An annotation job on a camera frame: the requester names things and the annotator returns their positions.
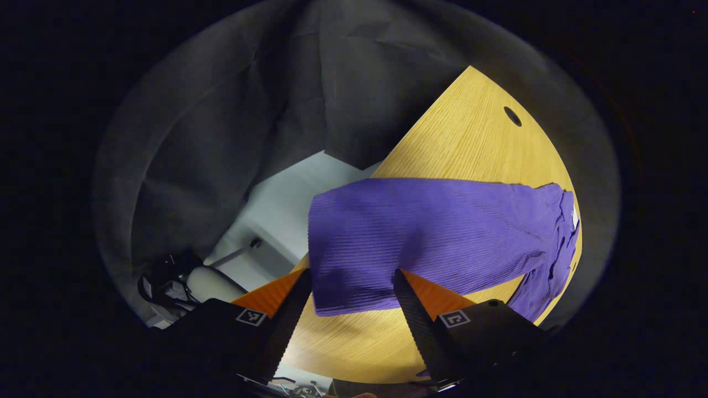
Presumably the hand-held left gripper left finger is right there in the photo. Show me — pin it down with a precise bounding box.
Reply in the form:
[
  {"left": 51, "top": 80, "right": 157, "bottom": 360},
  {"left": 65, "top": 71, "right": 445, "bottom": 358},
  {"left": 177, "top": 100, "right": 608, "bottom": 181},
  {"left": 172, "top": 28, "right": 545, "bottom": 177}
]
[{"left": 149, "top": 268, "right": 313, "bottom": 385}]

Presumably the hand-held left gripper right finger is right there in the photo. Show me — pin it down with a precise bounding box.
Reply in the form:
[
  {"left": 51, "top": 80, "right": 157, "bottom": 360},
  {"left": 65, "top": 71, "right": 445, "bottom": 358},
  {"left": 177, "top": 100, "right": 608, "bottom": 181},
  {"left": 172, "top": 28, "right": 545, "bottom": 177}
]
[{"left": 392, "top": 268, "right": 554, "bottom": 387}]

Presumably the purple knit shirt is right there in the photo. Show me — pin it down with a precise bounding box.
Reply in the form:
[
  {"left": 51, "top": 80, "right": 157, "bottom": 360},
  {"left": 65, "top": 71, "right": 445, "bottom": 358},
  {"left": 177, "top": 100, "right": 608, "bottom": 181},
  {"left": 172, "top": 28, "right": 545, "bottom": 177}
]
[{"left": 307, "top": 177, "right": 581, "bottom": 324}]

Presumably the white rounded object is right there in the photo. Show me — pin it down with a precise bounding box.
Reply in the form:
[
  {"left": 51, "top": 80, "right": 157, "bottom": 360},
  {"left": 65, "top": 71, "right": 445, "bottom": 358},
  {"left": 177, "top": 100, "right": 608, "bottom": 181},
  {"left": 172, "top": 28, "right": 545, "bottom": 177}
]
[{"left": 185, "top": 265, "right": 248, "bottom": 303}]

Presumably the grey metal rod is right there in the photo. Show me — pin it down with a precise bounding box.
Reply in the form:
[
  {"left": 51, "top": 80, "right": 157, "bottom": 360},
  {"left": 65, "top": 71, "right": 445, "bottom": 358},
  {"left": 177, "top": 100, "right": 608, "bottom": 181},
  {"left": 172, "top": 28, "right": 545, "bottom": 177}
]
[{"left": 207, "top": 238, "right": 262, "bottom": 269}]

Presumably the black backdrop cloth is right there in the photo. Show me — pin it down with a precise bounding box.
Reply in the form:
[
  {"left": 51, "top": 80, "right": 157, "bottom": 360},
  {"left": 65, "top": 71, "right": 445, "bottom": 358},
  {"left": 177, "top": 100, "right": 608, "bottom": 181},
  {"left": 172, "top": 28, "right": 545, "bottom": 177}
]
[{"left": 91, "top": 0, "right": 620, "bottom": 332}]

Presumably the black bag with straps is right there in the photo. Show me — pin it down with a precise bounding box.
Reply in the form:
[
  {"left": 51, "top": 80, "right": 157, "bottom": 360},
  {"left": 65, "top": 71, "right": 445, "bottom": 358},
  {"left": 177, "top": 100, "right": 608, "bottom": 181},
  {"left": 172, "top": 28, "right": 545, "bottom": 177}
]
[{"left": 137, "top": 250, "right": 206, "bottom": 327}]

